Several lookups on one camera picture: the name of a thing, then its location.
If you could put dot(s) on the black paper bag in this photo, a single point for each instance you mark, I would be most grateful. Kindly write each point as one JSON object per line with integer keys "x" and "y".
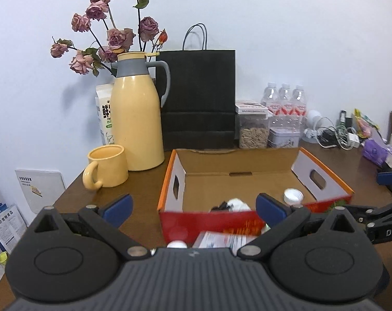
{"x": 199, "y": 97}

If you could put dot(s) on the yellow ceramic mug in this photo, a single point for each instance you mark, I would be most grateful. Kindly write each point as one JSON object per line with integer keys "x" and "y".
{"x": 110, "y": 165}

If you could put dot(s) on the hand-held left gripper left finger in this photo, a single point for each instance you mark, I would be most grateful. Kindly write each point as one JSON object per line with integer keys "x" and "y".
{"x": 118, "y": 208}

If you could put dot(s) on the blue white printed bag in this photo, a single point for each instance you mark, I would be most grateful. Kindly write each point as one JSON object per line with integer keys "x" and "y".
{"x": 6, "y": 226}

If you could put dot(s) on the white charger plug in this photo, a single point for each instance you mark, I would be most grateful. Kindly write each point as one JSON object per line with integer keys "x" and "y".
{"x": 354, "y": 140}

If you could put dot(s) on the white milk carton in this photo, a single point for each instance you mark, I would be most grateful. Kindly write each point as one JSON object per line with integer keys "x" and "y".
{"x": 104, "y": 113}

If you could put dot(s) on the small printed tin box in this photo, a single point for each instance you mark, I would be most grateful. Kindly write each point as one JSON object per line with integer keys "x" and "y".
{"x": 283, "y": 139}

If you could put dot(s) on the colourful snack packet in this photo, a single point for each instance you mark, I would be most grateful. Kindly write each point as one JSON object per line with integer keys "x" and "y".
{"x": 364, "y": 123}

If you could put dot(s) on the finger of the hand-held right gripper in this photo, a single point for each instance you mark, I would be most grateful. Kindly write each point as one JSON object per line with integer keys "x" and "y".
{"x": 383, "y": 230}
{"x": 390, "y": 178}

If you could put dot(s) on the red orange cardboard box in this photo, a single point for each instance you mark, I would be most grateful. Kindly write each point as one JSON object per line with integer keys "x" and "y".
{"x": 241, "y": 184}

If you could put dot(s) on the small white cap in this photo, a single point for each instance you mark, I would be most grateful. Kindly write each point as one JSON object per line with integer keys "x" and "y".
{"x": 176, "y": 244}

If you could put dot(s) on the white plastic bottle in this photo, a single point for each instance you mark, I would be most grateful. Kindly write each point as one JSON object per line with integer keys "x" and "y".
{"x": 215, "y": 239}

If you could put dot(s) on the large white ribbed cap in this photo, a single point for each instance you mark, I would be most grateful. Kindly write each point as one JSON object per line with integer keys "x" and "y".
{"x": 293, "y": 196}

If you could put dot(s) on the clear jar of seeds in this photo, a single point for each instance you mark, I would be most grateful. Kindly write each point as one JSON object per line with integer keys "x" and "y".
{"x": 254, "y": 136}

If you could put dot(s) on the small yellow-green cup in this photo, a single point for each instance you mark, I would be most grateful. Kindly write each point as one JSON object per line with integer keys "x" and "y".
{"x": 2, "y": 257}

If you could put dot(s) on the dried pink rose bouquet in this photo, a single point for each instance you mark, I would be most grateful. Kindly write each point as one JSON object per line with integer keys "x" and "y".
{"x": 116, "y": 37}

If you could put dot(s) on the clear water bottle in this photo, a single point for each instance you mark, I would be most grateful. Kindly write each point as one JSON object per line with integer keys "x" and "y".
{"x": 298, "y": 101}
{"x": 284, "y": 100}
{"x": 269, "y": 98}

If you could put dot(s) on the purple printed pouch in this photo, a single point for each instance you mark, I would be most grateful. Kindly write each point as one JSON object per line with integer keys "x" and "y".
{"x": 374, "y": 150}

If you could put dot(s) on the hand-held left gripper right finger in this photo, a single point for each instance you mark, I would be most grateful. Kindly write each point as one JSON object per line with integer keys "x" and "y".
{"x": 270, "y": 210}

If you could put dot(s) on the yellow thermos jug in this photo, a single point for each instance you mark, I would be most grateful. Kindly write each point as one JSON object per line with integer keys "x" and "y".
{"x": 137, "y": 120}

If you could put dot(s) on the white wall panel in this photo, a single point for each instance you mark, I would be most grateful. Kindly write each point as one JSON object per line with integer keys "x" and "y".
{"x": 37, "y": 188}

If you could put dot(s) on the small dark device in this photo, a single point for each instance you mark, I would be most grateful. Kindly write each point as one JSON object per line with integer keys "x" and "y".
{"x": 343, "y": 118}

